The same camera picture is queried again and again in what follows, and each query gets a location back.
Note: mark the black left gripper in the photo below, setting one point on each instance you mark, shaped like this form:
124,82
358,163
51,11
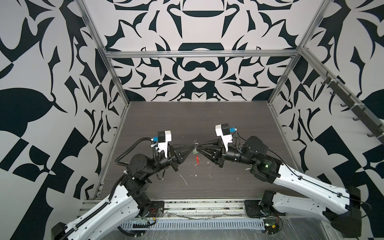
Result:
174,156

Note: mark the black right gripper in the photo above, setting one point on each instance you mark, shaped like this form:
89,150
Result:
220,155

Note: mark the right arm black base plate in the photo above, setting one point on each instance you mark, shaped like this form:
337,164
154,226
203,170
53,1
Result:
254,209

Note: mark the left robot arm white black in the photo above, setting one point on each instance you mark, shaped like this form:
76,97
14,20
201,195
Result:
127,199

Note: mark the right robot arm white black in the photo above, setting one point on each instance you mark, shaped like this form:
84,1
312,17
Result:
339,207

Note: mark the white slotted cable duct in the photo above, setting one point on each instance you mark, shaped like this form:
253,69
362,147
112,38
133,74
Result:
207,224

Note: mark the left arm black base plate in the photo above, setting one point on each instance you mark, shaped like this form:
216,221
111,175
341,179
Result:
156,209

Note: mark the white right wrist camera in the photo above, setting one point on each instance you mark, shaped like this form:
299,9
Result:
224,131

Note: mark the aluminium frame crossbar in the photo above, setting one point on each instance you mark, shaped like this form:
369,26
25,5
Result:
201,54

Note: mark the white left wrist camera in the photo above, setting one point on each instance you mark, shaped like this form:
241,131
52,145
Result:
161,142

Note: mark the black wall hook rail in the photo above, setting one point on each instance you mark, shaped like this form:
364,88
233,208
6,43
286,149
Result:
352,103

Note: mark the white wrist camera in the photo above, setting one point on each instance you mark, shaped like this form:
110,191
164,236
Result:
224,131
161,142

